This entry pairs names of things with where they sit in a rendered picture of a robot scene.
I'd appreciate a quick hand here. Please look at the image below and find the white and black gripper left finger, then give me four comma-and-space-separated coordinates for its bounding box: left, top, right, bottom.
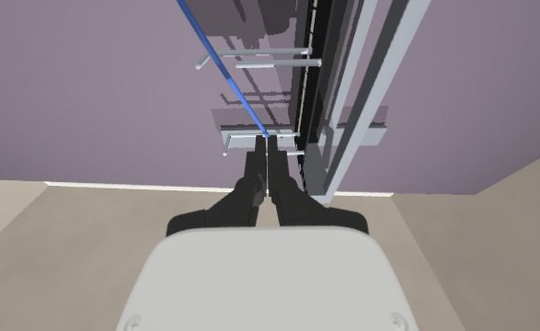
166, 135, 267, 237

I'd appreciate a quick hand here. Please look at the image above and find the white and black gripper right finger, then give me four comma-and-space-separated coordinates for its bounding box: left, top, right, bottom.
268, 135, 369, 235

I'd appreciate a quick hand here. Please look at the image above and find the blue cable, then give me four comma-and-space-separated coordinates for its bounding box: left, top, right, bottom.
177, 0, 270, 139

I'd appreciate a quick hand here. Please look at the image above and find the grey patch panel rack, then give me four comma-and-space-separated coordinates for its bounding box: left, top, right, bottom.
215, 0, 431, 204

